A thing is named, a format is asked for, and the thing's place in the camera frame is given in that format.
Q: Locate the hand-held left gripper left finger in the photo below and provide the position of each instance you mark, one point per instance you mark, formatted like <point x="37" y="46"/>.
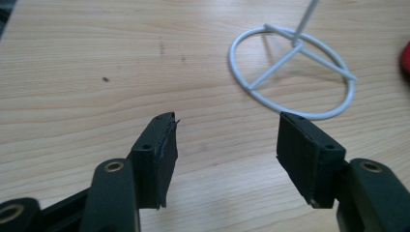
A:
<point x="151" y="167"/>

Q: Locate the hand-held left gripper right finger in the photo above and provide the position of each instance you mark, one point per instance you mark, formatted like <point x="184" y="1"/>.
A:
<point x="309" y="161"/>

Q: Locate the red object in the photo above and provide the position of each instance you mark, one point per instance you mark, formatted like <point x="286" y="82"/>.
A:
<point x="405" y="59"/>

